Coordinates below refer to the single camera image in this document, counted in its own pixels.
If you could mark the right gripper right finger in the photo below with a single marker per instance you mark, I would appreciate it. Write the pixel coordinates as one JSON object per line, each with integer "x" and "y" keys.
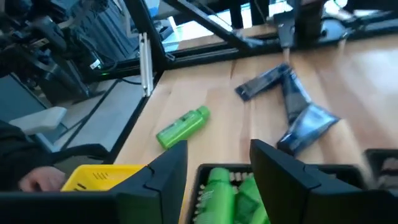
{"x": 311, "y": 202}

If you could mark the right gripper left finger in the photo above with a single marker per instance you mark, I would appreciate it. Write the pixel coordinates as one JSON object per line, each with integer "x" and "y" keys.
{"x": 124, "y": 208}

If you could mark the small green plastic bottle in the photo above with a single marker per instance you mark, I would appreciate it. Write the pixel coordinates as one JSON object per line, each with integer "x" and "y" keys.
{"x": 248, "y": 202}
{"x": 183, "y": 127}
{"x": 214, "y": 199}

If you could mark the dark blue cream tube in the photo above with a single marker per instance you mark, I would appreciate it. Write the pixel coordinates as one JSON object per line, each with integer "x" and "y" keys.
{"x": 293, "y": 96}
{"x": 262, "y": 81}
{"x": 308, "y": 129}

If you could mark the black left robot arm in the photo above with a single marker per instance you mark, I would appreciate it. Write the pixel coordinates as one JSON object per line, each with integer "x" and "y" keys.
{"x": 306, "y": 18}

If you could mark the person's forearm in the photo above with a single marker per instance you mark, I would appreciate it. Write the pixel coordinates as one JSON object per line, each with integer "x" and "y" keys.
{"x": 18, "y": 149}

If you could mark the yellow slotted plastic basket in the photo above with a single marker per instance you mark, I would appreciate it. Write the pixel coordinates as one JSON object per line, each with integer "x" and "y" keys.
{"x": 93, "y": 177}

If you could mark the black slotted plastic basket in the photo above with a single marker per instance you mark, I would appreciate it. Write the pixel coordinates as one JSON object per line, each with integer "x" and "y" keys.
{"x": 373, "y": 155}
{"x": 239, "y": 168}

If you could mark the person's hand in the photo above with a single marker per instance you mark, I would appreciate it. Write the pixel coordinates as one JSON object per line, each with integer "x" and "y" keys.
{"x": 43, "y": 179}

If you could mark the white mounting plate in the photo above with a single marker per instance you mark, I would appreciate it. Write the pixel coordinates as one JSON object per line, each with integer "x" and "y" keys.
{"x": 146, "y": 62}

